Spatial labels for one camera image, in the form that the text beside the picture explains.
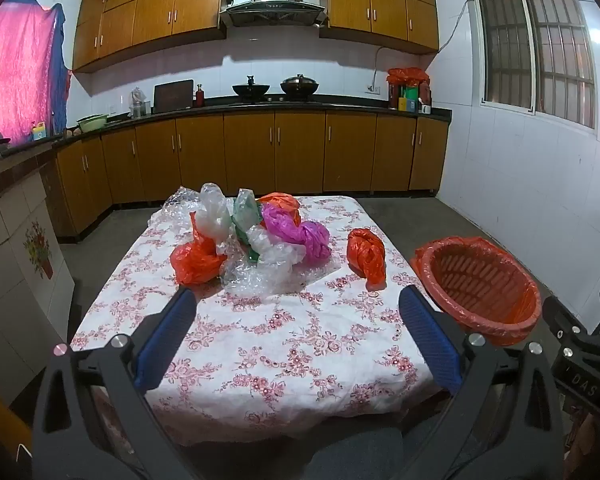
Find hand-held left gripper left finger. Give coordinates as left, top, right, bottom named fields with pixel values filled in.
left=32, top=287, right=198, bottom=480

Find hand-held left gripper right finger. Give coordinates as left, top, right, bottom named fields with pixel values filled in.
left=399, top=285, right=566, bottom=480

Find red basket with plastic liner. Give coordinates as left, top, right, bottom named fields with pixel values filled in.
left=410, top=236, right=543, bottom=347

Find orange plastic basket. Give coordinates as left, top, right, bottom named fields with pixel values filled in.
left=420, top=247, right=536, bottom=332

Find knotted orange plastic bag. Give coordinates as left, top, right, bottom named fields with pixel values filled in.
left=347, top=228, right=386, bottom=287

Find dark green plastic bag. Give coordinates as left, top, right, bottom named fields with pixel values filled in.
left=236, top=229, right=262, bottom=264

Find white translucent plastic bag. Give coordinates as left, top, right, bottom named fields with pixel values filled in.
left=192, top=183, right=233, bottom=243

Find clear plastic bag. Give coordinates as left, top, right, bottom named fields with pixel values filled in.
left=247, top=225, right=306, bottom=268

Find light green plastic bag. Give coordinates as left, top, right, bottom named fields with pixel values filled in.
left=231, top=188, right=263, bottom=235

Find magenta plastic bag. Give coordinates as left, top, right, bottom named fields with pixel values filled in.
left=261, top=203, right=331, bottom=267

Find floral tablecloth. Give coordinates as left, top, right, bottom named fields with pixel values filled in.
left=70, top=195, right=453, bottom=448

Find flower pot with flowers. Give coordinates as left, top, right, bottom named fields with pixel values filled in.
left=22, top=220, right=55, bottom=281

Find wooden base cabinets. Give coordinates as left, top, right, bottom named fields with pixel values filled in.
left=40, top=112, right=451, bottom=241

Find green basin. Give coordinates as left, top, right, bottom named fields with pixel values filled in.
left=76, top=114, right=110, bottom=133

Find green box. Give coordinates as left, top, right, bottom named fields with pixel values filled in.
left=399, top=85, right=421, bottom=112

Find dark cutting board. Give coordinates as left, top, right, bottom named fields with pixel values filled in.
left=152, top=79, right=195, bottom=113

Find black countertop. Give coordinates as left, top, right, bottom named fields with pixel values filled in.
left=0, top=96, right=453, bottom=171

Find barred window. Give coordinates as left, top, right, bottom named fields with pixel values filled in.
left=464, top=0, right=598, bottom=133

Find orange bag on boxes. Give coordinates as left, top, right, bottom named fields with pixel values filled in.
left=386, top=66, right=431, bottom=87

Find black wok with lid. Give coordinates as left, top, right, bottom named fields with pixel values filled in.
left=280, top=74, right=320, bottom=101

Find pink and blue curtain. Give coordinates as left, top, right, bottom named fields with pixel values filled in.
left=0, top=2, right=73, bottom=146

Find white wall cable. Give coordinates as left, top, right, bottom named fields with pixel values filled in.
left=371, top=0, right=473, bottom=90

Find wooden wall cabinets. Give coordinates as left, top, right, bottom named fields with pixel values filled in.
left=72, top=0, right=440, bottom=73

